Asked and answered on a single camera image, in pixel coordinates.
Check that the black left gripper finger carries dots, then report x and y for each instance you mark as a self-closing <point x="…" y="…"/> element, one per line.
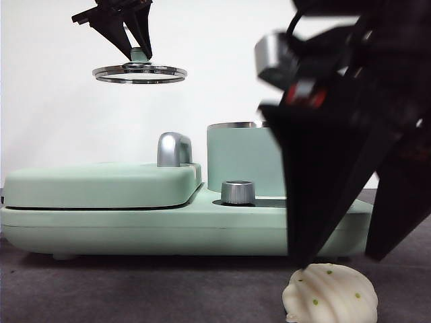
<point x="143" y="30"/>
<point x="112" y="32"/>

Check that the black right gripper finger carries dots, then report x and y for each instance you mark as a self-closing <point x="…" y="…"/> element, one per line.
<point x="320" y="168"/>
<point x="400" y="188"/>

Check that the glass pot lid green knob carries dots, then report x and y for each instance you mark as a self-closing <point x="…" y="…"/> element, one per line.
<point x="138" y="54"/>

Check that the twisted white scallion bun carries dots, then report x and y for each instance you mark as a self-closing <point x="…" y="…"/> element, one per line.
<point x="330" y="296"/>

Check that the silver control knob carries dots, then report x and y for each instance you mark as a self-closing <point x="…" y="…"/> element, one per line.
<point x="237" y="193"/>

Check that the mint green breakfast machine base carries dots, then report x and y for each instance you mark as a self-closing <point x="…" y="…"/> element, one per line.
<point x="168" y="232"/>

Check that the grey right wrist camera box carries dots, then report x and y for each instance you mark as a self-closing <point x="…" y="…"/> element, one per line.
<point x="272" y="55"/>

